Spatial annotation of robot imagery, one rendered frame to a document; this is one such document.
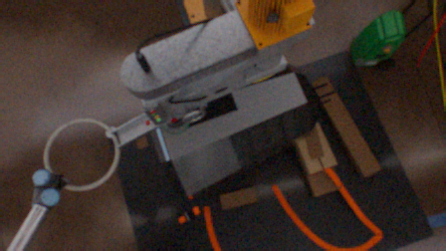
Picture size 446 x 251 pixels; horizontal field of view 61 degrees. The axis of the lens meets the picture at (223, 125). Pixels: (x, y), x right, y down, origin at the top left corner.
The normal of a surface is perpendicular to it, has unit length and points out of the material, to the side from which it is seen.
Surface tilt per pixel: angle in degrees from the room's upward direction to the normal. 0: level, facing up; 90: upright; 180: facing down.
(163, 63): 0
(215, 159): 45
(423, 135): 0
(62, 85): 0
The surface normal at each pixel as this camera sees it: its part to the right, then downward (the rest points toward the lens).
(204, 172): 0.26, 0.44
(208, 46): -0.04, -0.25
